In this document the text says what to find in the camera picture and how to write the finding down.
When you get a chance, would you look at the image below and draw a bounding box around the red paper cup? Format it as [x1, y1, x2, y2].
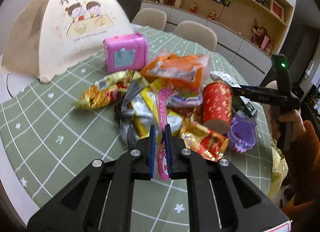
[202, 80, 233, 134]

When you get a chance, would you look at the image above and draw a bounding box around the black silver wrapper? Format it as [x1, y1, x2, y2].
[114, 79, 145, 150]

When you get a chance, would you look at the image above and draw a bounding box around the pink narrow wrapper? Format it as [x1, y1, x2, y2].
[156, 88, 173, 180]

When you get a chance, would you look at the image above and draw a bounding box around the yellow silver snack wrapper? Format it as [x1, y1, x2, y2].
[130, 79, 167, 139]

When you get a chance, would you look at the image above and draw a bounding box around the orange sleeve forearm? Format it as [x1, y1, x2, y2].
[282, 120, 319, 222]

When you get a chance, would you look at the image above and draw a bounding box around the right hand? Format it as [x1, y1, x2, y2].
[267, 107, 306, 143]

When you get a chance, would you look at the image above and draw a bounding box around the purple toy cup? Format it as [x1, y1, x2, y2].
[227, 110, 257, 153]

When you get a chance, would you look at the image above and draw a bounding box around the red gold snack packet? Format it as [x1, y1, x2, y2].
[180, 119, 229, 162]

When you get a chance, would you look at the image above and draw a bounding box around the green grid tablecloth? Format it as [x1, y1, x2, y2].
[1, 27, 272, 231]

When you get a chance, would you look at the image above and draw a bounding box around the red framed picture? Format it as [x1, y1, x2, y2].
[270, 0, 285, 21]

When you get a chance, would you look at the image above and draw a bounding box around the colourful clear wrapper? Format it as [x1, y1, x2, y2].
[166, 88, 203, 108]

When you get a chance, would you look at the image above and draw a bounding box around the orange snack wrapper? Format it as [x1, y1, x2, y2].
[140, 53, 211, 90]

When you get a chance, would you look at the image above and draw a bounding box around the gold red snack bag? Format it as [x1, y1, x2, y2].
[74, 69, 149, 110]

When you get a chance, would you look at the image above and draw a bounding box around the beige chair far right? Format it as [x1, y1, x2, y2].
[172, 21, 217, 52]

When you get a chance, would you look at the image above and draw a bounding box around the beige chair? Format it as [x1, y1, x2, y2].
[172, 21, 217, 52]
[132, 8, 167, 30]

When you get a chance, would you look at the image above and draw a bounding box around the pink toy box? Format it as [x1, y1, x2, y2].
[103, 33, 149, 73]

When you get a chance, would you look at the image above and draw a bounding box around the beige chair far left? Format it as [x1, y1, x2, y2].
[132, 8, 167, 30]

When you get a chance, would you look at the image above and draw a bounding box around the beige cartoon food cover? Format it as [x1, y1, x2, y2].
[1, 0, 133, 83]

